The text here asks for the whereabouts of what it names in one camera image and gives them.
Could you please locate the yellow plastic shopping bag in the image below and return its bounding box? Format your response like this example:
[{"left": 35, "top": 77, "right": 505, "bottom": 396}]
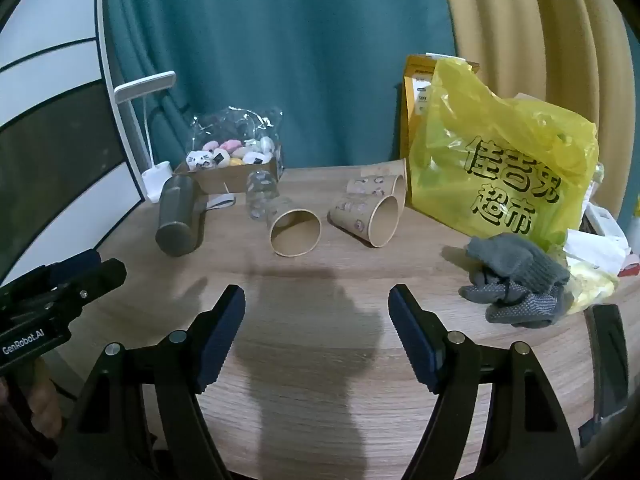
[{"left": 407, "top": 56, "right": 600, "bottom": 257}]

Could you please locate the black flat device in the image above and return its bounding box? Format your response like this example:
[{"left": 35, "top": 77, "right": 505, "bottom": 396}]
[{"left": 579, "top": 304, "right": 630, "bottom": 448}]

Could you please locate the clear plastic bag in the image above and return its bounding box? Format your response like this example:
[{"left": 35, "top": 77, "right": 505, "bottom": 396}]
[{"left": 190, "top": 106, "right": 284, "bottom": 161}]

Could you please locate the white desk lamp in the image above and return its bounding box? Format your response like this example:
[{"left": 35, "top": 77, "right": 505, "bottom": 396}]
[{"left": 113, "top": 71, "right": 177, "bottom": 204}]

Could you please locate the pile of small plush toys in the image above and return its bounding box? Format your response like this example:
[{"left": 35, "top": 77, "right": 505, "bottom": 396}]
[{"left": 186, "top": 136, "right": 276, "bottom": 168}]

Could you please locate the person's left hand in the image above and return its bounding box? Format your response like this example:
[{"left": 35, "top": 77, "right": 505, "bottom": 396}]
[{"left": 0, "top": 357, "right": 66, "bottom": 441}]

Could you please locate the teal curtain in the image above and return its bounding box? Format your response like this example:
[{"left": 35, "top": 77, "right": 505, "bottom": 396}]
[{"left": 102, "top": 0, "right": 458, "bottom": 175}]

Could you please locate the grey dotted knit glove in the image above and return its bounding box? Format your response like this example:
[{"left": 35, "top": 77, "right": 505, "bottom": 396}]
[{"left": 459, "top": 280, "right": 575, "bottom": 330}]

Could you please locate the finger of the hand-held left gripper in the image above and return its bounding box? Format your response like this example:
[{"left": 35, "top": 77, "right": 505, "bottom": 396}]
[
  {"left": 47, "top": 258, "right": 127, "bottom": 321},
  {"left": 0, "top": 248, "right": 102, "bottom": 292}
]

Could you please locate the grey-green insulated mug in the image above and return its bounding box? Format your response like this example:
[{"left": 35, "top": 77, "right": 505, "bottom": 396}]
[{"left": 155, "top": 174, "right": 209, "bottom": 258}]

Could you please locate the plain brown paper cup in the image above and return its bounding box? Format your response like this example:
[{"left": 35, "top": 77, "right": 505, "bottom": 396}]
[{"left": 267, "top": 197, "right": 322, "bottom": 257}]

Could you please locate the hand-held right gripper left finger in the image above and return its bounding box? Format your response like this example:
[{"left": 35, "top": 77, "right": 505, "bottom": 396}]
[{"left": 52, "top": 284, "right": 247, "bottom": 480}]

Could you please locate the brown cardboard box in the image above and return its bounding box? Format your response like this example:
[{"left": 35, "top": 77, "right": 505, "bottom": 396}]
[{"left": 172, "top": 147, "right": 284, "bottom": 195}]

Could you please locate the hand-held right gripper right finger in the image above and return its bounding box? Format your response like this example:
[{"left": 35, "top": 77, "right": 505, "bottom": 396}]
[{"left": 388, "top": 283, "right": 584, "bottom": 480}]

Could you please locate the printed brown paper cup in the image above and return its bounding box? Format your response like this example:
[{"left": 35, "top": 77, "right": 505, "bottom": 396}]
[
  {"left": 346, "top": 158, "right": 408, "bottom": 211},
  {"left": 327, "top": 192, "right": 401, "bottom": 249}
]

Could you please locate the orange cardboard package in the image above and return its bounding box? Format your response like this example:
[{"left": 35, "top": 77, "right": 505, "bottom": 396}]
[{"left": 400, "top": 54, "right": 481, "bottom": 206}]

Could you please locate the pale yellow packet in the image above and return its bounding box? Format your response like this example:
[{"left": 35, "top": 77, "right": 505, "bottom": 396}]
[{"left": 567, "top": 255, "right": 621, "bottom": 316}]

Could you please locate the yellow curtain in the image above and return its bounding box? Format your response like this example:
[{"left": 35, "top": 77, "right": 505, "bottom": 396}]
[{"left": 437, "top": 0, "right": 640, "bottom": 228}]

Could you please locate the white crumpled paper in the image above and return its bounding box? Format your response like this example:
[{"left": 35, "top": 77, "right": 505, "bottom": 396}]
[{"left": 564, "top": 200, "right": 633, "bottom": 275}]

